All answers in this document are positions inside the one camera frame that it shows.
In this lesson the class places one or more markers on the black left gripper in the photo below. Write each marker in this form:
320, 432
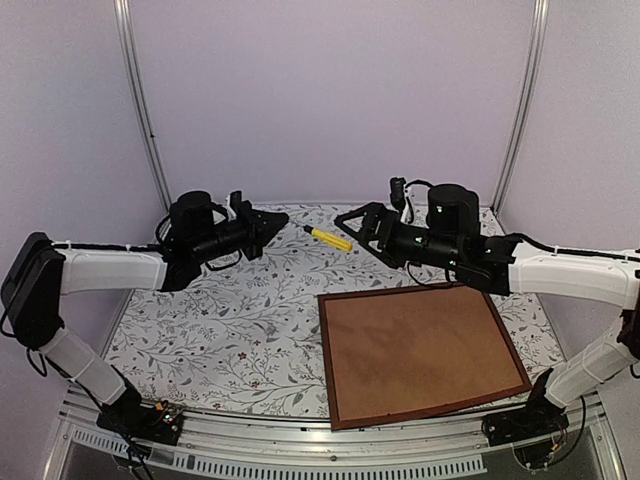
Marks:
256, 221

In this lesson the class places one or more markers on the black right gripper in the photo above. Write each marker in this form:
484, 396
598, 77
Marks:
376, 212

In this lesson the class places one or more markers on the yellow handled screwdriver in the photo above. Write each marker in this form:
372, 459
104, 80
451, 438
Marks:
329, 239

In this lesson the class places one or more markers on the red-brown wooden picture frame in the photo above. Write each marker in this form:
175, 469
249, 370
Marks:
408, 353

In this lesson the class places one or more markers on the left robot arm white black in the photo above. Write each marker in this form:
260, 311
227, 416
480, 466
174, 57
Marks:
195, 232

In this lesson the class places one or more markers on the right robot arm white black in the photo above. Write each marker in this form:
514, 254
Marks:
511, 264

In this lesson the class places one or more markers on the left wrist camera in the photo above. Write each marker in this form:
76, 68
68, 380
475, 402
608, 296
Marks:
233, 202

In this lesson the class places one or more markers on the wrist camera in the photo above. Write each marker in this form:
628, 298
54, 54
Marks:
401, 199
233, 202

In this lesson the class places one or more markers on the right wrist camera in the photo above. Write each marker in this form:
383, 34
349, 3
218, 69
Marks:
401, 199

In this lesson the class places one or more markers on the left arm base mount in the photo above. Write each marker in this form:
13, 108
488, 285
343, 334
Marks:
161, 422

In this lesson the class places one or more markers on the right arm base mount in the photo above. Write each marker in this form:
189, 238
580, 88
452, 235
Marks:
532, 420

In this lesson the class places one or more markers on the right aluminium corner post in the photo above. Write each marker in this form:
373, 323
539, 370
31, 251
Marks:
527, 90

